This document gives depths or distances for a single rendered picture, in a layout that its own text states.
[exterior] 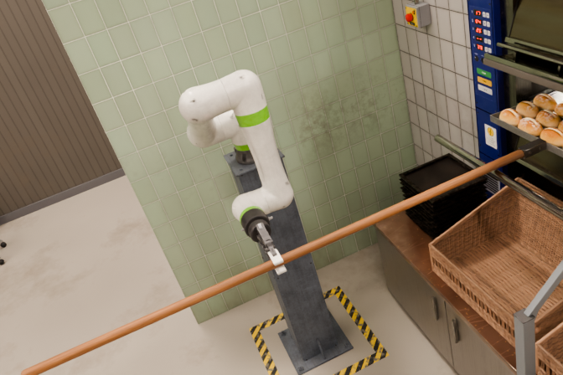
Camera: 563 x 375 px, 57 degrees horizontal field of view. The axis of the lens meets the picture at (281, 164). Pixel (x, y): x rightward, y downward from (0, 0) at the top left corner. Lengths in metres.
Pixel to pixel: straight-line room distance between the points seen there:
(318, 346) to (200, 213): 0.95
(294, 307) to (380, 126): 1.15
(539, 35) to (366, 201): 1.60
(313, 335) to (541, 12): 1.81
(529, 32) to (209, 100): 1.17
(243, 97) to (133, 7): 0.95
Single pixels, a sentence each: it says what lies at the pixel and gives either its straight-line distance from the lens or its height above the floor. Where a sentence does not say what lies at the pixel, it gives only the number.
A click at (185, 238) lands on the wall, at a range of 2.98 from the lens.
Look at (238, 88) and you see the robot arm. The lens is 1.73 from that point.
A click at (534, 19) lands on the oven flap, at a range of 2.11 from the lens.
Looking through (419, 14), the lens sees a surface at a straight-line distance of 2.60.
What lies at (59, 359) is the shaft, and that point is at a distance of 1.72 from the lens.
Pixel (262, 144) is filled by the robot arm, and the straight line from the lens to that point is 1.81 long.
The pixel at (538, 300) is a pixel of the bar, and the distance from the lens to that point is 1.72.
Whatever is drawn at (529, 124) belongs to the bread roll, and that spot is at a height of 1.23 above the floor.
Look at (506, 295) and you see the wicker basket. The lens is 2.29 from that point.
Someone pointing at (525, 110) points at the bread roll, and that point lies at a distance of 2.17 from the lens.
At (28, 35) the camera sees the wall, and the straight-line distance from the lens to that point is 5.03.
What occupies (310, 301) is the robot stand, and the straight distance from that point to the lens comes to 2.67.
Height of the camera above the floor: 2.24
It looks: 29 degrees down
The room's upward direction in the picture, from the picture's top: 17 degrees counter-clockwise
